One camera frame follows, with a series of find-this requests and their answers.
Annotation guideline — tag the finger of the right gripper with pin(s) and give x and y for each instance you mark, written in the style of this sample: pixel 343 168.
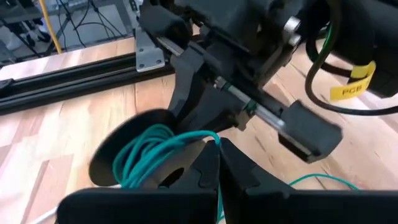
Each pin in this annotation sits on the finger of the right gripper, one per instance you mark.
pixel 186 81
pixel 217 112

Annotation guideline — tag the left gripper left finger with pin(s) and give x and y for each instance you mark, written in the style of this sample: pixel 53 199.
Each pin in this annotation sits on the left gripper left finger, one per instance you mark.
pixel 155 208

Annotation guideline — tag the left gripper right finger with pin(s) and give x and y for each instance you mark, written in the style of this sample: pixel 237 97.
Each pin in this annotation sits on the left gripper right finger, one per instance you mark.
pixel 280 208

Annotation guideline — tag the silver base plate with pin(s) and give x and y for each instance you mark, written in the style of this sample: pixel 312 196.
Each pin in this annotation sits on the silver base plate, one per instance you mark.
pixel 148 53

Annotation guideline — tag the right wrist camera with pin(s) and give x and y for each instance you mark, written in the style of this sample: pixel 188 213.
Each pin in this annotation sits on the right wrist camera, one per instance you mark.
pixel 387 84

